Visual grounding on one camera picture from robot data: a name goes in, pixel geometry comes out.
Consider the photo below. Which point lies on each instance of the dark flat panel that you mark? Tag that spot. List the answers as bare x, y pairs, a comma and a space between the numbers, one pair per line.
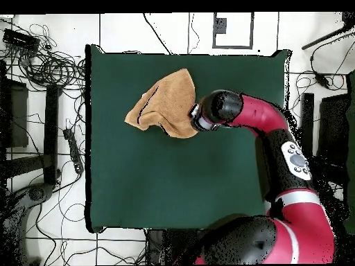
18, 116
332, 130

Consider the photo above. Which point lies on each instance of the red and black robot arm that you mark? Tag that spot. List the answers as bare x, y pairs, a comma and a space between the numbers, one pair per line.
305, 235

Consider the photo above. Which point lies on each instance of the black flat electronics box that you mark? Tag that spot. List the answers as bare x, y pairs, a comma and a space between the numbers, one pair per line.
20, 40

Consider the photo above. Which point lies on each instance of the black rounded floor base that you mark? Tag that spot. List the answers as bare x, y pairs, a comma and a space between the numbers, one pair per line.
37, 194

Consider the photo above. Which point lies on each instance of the grey square floor frame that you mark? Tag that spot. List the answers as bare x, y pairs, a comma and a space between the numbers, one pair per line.
233, 47

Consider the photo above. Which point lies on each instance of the black pole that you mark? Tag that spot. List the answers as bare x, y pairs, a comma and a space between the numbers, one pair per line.
324, 37

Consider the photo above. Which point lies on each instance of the black power strip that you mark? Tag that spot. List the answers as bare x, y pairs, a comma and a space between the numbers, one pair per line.
73, 149

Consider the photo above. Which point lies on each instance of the black power adapter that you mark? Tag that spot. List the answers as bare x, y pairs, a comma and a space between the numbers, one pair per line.
321, 79

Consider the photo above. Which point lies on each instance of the small dark square plate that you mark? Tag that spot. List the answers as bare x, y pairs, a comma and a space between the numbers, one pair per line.
220, 26

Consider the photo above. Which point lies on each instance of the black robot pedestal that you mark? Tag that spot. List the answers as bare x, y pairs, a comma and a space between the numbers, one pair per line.
166, 246

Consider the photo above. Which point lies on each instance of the dark green table cloth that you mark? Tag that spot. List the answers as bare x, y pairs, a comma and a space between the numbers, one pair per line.
166, 180

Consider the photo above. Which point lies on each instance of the tan terry towel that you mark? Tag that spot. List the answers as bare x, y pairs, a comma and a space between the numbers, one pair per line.
169, 108

